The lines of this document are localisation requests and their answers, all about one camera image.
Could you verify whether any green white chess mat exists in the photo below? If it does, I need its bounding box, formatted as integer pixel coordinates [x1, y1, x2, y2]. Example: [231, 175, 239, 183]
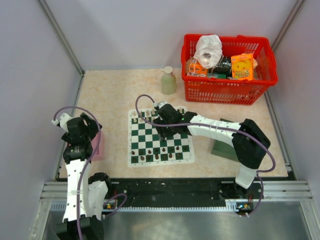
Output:
[127, 109, 195, 168]

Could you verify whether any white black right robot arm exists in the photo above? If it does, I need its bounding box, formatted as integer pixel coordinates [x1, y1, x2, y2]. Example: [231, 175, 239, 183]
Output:
[152, 101, 271, 198]

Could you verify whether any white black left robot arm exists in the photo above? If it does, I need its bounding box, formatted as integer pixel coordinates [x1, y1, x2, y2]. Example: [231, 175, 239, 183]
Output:
[52, 113, 114, 240]

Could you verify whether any pink rectangular tray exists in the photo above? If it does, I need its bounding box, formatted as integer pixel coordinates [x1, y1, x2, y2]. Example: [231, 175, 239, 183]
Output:
[91, 131, 105, 162]

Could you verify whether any green lotion bottle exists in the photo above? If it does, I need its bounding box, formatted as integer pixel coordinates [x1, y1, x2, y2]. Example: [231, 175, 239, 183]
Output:
[161, 66, 177, 95]

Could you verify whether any red plastic basket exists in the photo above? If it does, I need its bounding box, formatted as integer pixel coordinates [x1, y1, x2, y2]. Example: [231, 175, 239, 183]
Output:
[180, 34, 278, 105]

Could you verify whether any orange white packet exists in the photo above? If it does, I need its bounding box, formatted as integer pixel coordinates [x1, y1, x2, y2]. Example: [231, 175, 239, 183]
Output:
[186, 57, 208, 77]

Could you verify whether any green square tray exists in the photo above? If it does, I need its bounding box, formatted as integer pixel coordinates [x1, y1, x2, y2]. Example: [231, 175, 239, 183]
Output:
[210, 118, 241, 162]

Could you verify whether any black wrapped package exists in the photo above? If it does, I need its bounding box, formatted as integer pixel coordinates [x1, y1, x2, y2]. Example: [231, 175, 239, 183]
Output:
[212, 56, 232, 76]

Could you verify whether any white plastic bag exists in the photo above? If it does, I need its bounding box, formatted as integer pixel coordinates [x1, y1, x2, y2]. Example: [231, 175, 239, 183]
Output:
[193, 34, 223, 69]

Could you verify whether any orange snack box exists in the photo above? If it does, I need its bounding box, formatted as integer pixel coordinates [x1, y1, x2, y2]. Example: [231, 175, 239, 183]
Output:
[231, 53, 254, 81]

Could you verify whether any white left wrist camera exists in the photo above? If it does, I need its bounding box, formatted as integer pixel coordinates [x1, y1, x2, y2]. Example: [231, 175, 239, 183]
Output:
[51, 112, 72, 128]

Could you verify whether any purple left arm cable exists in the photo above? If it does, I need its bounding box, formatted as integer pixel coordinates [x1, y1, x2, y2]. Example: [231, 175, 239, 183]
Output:
[53, 106, 128, 240]

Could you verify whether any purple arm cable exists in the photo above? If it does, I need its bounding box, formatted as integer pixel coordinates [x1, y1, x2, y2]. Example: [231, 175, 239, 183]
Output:
[135, 94, 277, 217]
[53, 106, 128, 240]

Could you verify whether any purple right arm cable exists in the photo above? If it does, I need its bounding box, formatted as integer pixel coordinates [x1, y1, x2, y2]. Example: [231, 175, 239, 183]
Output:
[135, 94, 277, 217]

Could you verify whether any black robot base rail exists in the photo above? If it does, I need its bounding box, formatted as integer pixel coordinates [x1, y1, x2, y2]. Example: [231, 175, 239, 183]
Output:
[105, 177, 263, 209]

